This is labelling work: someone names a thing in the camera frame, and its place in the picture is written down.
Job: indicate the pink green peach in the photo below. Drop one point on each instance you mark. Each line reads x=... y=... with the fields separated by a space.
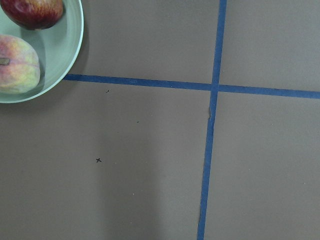
x=19 y=65

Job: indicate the green plate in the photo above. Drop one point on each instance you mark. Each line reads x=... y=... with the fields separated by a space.
x=57 y=48

